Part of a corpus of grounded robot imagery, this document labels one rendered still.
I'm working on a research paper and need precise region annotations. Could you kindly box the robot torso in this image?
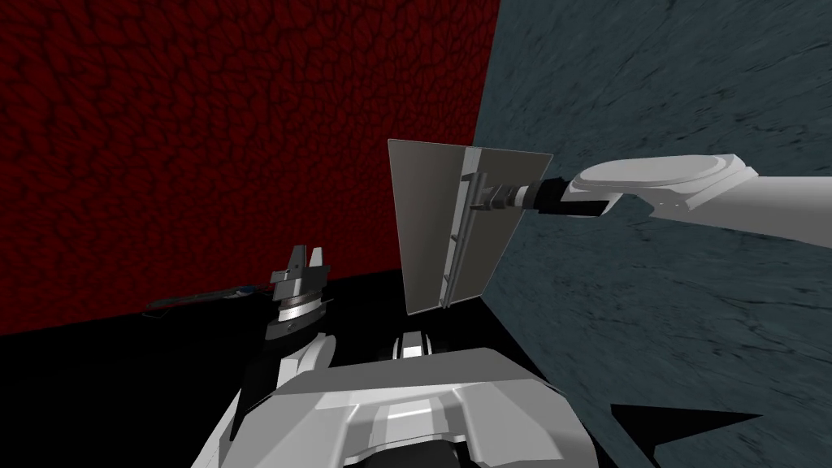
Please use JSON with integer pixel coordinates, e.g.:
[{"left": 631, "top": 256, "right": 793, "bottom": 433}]
[{"left": 222, "top": 331, "right": 594, "bottom": 468}]

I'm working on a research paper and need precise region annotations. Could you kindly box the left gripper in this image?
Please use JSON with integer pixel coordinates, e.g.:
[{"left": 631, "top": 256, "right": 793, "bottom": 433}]
[{"left": 270, "top": 245, "right": 331, "bottom": 303}]

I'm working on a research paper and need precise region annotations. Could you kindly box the grey bar cupboard handle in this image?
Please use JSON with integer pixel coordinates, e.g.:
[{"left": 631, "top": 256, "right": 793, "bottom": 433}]
[
  {"left": 447, "top": 170, "right": 488, "bottom": 306},
  {"left": 441, "top": 226, "right": 459, "bottom": 308}
]

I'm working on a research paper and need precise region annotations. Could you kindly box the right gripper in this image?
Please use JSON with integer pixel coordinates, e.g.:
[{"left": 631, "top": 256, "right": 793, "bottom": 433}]
[{"left": 467, "top": 183, "right": 537, "bottom": 212}]

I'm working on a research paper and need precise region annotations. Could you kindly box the grey cupboard door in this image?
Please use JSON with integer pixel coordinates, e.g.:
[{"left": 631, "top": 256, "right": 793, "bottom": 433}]
[
  {"left": 449, "top": 147, "right": 555, "bottom": 306},
  {"left": 387, "top": 138, "right": 470, "bottom": 317}
]

